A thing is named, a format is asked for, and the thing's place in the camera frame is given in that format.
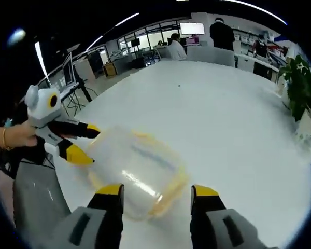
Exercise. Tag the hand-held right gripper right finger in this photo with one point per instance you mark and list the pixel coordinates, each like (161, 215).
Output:
(204, 215)

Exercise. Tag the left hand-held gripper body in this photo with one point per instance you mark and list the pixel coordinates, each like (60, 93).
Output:
(42, 109)

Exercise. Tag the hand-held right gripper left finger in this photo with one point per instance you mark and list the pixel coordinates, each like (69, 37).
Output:
(106, 215)

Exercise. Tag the clear container with yellow buckles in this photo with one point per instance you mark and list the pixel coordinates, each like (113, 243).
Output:
(134, 171)

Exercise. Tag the person's left hand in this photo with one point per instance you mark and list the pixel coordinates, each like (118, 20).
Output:
(23, 135)

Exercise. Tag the black laptop stand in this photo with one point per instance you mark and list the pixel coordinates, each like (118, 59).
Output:
(84, 89)

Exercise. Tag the open silver laptop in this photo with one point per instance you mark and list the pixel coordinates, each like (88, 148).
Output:
(68, 68)

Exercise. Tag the ceiling light strip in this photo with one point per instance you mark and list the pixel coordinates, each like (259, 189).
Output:
(111, 29)
(254, 7)
(40, 58)

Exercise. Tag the yellow box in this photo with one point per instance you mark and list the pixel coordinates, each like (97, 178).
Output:
(109, 70)

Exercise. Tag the black cabinet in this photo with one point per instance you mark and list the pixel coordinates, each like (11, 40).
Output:
(96, 63)

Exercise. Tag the small black monitor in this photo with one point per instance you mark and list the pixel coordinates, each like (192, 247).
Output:
(135, 42)

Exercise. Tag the grey mesh office chair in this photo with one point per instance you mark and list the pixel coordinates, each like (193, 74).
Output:
(162, 53)

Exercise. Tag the white counter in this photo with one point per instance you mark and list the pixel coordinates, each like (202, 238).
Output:
(245, 61)

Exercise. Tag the potted green plant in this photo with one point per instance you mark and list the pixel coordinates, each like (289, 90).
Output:
(300, 85)

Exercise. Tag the wall screen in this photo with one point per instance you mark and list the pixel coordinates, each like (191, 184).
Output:
(191, 28)

